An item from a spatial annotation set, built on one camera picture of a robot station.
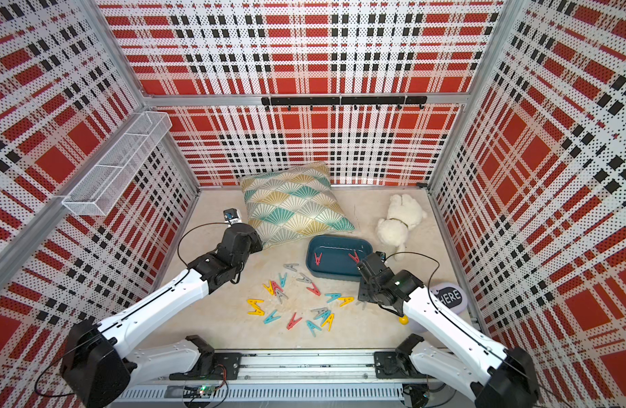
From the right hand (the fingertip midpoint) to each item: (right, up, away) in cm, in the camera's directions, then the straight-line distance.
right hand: (371, 292), depth 79 cm
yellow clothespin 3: (-13, -10, +3) cm, 17 cm away
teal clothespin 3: (-32, -10, +3) cm, 34 cm away
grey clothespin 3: (-16, -8, +5) cm, 19 cm away
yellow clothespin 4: (-34, -2, +9) cm, 36 cm away
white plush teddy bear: (+17, +25, +22) cm, 37 cm away
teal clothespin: (-12, -4, +8) cm, 15 cm away
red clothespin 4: (-18, -2, +10) cm, 21 cm away
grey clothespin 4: (-31, -4, +8) cm, 32 cm away
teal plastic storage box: (-11, +9, +14) cm, 20 cm away
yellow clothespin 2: (-37, -8, +5) cm, 38 cm away
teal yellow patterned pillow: (-26, +29, +16) cm, 42 cm away
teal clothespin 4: (-19, -12, +2) cm, 22 cm away
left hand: (-38, +19, +3) cm, 42 cm away
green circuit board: (-48, -24, -10) cm, 54 cm away
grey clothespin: (-28, +5, +16) cm, 33 cm away
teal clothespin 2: (-30, 0, +12) cm, 32 cm away
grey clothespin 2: (-22, +1, +12) cm, 25 cm away
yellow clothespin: (-7, -5, +7) cm, 11 cm away
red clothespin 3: (-25, -11, +3) cm, 28 cm away
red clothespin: (-17, +8, +17) cm, 25 cm away
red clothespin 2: (-3, +8, +17) cm, 19 cm away
